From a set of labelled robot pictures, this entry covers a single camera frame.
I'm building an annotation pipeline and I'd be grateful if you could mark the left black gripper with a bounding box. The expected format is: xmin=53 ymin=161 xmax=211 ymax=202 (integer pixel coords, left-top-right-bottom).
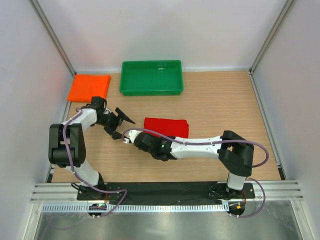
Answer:
xmin=96 ymin=108 xmax=134 ymax=139

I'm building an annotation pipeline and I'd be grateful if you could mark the red t shirt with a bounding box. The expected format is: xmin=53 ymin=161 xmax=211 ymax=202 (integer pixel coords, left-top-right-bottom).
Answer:
xmin=143 ymin=117 xmax=189 ymax=138

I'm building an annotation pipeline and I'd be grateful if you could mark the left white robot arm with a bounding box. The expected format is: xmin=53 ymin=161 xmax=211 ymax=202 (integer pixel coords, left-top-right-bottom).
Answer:
xmin=48 ymin=96 xmax=135 ymax=200

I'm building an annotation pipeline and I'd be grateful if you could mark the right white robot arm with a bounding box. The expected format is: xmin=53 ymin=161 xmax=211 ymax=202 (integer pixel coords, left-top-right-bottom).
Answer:
xmin=128 ymin=130 xmax=254 ymax=198

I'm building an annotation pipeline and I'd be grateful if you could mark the folded orange t shirt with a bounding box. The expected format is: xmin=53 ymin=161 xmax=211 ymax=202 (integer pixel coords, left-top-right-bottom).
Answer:
xmin=67 ymin=74 xmax=111 ymax=103

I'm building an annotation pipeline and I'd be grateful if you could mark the green plastic tray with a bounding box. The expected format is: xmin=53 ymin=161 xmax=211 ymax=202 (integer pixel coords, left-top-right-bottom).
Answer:
xmin=119 ymin=60 xmax=184 ymax=97

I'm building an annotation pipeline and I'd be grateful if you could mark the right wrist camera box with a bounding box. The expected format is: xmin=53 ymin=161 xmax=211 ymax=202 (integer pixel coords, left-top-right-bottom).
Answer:
xmin=123 ymin=130 xmax=140 ymax=144

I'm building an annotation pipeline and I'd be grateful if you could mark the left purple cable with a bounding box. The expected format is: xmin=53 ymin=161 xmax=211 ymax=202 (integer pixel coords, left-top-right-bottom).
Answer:
xmin=62 ymin=107 xmax=128 ymax=217

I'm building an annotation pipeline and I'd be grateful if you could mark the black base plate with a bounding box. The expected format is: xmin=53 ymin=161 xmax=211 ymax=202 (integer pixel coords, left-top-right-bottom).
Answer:
xmin=71 ymin=181 xmax=256 ymax=206

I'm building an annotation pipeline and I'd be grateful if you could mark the aluminium front rail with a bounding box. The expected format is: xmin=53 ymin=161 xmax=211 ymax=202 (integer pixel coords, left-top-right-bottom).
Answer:
xmin=30 ymin=180 xmax=304 ymax=203

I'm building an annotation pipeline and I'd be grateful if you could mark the white slotted cable duct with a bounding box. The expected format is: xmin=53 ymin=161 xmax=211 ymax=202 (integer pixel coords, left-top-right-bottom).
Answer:
xmin=41 ymin=203 xmax=229 ymax=214

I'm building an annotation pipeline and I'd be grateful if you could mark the left aluminium frame post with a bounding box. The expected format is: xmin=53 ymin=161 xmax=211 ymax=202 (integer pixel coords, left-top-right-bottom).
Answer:
xmin=28 ymin=0 xmax=76 ymax=76

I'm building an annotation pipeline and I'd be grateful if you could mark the aluminium frame post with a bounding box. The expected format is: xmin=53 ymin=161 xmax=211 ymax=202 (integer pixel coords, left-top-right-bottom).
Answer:
xmin=28 ymin=0 xmax=76 ymax=76
xmin=249 ymin=0 xmax=296 ymax=75

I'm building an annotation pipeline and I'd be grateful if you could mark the right aluminium frame post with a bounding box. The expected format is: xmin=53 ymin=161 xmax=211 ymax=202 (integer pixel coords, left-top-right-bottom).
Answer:
xmin=249 ymin=0 xmax=296 ymax=75

